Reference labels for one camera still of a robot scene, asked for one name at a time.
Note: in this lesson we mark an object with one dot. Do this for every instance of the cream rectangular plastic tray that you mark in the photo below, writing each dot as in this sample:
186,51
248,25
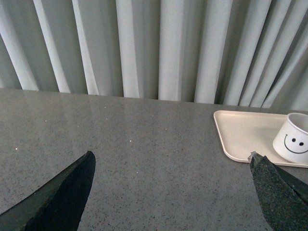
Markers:
241,133

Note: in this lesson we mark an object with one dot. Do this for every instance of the white smiley mug black handle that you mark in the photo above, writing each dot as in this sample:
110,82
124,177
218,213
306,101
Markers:
291,142

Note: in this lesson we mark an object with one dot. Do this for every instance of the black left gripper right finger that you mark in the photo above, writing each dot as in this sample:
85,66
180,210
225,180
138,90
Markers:
283,198

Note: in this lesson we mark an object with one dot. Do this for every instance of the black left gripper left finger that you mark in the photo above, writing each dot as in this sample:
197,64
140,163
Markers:
56,206

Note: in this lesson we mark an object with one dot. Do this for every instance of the white pleated curtain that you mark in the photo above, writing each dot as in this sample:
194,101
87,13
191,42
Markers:
233,52

